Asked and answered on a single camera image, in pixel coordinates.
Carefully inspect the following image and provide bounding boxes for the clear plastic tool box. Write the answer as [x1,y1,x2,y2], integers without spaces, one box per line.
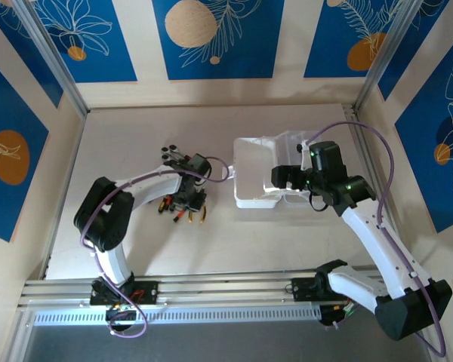
[221,130,328,210]

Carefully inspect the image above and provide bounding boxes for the yellow black needle-nose pliers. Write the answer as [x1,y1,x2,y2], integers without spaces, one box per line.
[187,206,208,225]

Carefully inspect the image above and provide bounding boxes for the red handled ratchet wrench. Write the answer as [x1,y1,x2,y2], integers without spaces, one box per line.
[168,144,192,159]
[161,149,186,167]

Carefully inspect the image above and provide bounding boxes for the small circuit board connector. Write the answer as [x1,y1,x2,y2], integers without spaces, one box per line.
[319,301,358,327]
[104,304,140,327]

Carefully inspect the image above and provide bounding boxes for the grey metal panel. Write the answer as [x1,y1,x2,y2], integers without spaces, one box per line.
[22,324,431,362]

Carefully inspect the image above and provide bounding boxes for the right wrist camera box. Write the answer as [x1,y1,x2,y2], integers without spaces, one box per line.
[296,140,315,170]

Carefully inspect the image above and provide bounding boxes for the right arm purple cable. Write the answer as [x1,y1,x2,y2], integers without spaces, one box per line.
[304,121,447,358]

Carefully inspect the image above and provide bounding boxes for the aluminium side rail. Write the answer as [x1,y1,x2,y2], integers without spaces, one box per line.
[40,109,88,281]
[341,104,409,271]

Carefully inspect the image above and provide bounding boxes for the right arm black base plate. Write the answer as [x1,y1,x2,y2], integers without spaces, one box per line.
[291,277,325,302]

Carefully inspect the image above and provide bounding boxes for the aluminium rail frame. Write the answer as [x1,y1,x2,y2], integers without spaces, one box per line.
[17,268,434,312]

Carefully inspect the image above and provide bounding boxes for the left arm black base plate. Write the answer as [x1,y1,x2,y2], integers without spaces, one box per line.
[89,279,160,306]

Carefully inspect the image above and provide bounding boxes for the perforated grey cable duct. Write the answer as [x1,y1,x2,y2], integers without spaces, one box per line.
[33,305,322,327]

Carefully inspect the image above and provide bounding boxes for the aluminium corner post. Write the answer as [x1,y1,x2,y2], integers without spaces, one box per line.
[356,0,427,111]
[13,0,91,116]

